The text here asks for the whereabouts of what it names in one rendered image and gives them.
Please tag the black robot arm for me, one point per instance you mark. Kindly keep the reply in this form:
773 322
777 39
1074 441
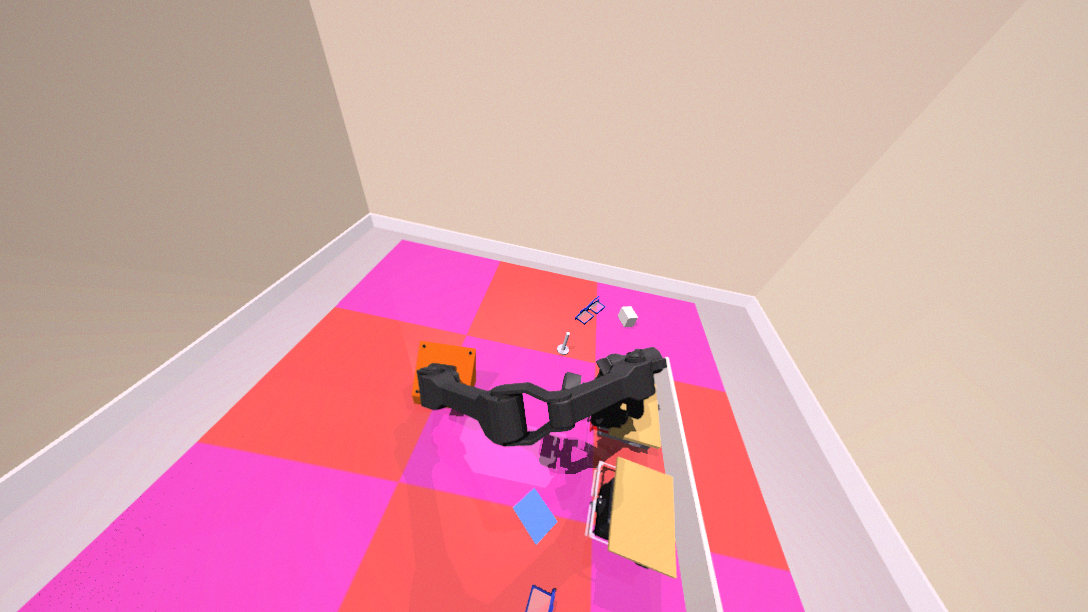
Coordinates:
501 412

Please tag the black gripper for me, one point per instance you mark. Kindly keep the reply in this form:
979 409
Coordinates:
635 408

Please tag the white flat panel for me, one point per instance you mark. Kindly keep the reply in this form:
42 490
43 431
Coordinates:
700 588

